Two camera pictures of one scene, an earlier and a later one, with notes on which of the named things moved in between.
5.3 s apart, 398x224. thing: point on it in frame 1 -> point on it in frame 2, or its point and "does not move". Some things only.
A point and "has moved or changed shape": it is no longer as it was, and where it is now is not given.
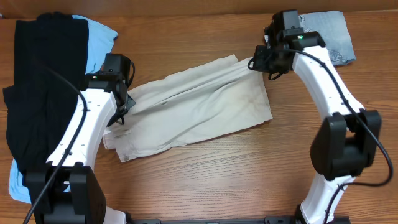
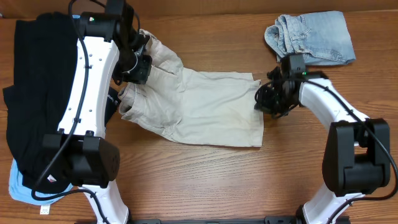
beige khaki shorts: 194,104 has moved or changed shape
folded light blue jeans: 331,28 does not move
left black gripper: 129,102 -> 141,75
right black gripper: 260,65 -> 263,105
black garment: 40,102 does not move
